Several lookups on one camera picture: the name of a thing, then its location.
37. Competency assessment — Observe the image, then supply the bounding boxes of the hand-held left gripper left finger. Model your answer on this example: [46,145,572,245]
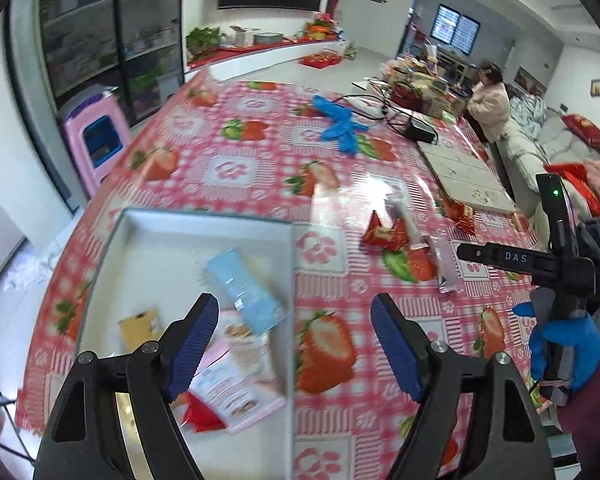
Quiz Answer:
[34,292,221,480]

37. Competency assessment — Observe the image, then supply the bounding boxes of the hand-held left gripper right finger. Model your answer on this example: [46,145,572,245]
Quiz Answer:
[370,292,551,480]

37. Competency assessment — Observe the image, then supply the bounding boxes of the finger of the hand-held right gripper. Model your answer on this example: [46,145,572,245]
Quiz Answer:
[456,241,536,281]

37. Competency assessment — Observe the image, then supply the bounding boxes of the yellow snack packet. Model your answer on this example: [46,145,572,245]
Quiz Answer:
[117,307,166,353]

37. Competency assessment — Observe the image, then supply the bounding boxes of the pink white nougat snack packet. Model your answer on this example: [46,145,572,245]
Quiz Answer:
[187,355,287,435]

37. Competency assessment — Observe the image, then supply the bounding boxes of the shiny red snack packet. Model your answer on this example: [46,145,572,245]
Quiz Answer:
[180,391,228,433]

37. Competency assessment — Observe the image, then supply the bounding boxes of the light blue snack packet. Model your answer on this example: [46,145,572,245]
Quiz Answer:
[202,247,287,336]

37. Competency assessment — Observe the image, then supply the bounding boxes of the grey white tray box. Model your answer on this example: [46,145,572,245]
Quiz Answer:
[75,207,297,480]

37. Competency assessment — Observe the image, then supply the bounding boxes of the person's right forearm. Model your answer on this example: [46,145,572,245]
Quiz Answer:
[555,340,600,480]

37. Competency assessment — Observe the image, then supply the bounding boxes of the person's right hand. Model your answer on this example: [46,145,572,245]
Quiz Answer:
[512,301,600,393]

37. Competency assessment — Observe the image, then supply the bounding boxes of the red gold snack packet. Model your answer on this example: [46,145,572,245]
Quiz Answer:
[437,200,478,236]
[359,210,411,253]

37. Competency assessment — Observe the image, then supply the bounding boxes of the folded white mat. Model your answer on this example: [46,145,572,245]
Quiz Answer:
[417,140,517,216]

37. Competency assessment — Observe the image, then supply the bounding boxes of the red cloth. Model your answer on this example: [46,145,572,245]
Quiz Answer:
[545,162,600,216]

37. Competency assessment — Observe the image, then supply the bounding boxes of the grey brown snack packet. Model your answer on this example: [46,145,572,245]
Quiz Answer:
[384,197,422,252]

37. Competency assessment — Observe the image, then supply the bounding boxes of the grey sofa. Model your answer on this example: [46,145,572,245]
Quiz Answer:
[495,105,600,211]

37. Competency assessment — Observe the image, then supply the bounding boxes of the red embroidered cushion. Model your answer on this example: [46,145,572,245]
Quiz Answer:
[560,112,600,148]

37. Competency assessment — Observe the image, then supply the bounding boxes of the black power adapter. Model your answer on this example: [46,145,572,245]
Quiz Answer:
[402,112,438,143]

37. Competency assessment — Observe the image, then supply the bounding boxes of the grey patterned blanket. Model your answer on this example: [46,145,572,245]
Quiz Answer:
[510,95,548,133]

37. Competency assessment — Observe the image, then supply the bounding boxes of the pile of assorted goods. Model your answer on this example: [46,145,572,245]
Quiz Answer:
[382,55,473,118]

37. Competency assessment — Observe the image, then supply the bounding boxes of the strawberry print tablecloth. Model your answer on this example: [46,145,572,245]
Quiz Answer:
[17,67,566,480]

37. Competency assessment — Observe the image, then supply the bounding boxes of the blue rubber glove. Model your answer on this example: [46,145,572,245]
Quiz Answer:
[321,112,371,156]
[312,95,353,121]

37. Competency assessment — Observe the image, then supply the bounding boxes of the dark framed window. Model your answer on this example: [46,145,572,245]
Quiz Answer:
[431,3,481,56]

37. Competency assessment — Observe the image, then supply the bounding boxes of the pink plastic stool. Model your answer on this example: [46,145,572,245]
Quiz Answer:
[55,84,133,198]

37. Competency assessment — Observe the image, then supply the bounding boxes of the red gift tray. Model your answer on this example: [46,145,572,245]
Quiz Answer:
[300,50,343,68]

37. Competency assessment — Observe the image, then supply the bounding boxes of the potted red flowers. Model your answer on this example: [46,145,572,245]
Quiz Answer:
[305,12,341,41]

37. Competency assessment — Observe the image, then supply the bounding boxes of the white television console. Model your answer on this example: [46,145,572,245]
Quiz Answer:
[187,37,341,81]

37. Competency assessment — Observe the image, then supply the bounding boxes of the green potted plant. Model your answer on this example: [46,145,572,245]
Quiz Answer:
[186,26,226,56]

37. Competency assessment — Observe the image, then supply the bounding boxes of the glass door cabinet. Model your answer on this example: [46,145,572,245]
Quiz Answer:
[37,0,186,126]

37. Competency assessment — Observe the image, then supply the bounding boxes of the black cable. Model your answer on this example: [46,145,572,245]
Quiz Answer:
[337,94,416,126]

